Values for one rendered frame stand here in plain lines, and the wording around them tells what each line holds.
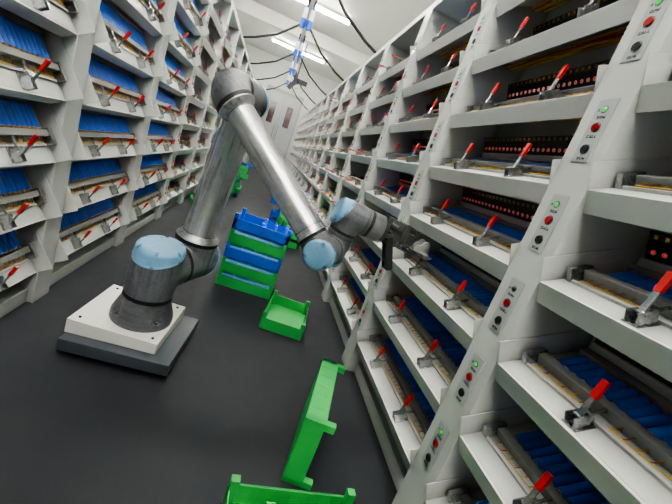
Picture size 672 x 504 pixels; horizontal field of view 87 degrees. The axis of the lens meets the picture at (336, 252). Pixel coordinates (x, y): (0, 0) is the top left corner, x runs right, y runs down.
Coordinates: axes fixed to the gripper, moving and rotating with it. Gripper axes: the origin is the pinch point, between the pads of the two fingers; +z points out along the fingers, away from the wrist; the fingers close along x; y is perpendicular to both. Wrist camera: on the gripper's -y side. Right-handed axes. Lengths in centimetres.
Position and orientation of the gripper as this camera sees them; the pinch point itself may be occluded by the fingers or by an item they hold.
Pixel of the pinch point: (426, 258)
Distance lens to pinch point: 126.7
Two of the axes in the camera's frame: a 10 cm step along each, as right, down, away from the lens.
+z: 8.8, 3.9, 2.8
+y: 4.5, -8.7, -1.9
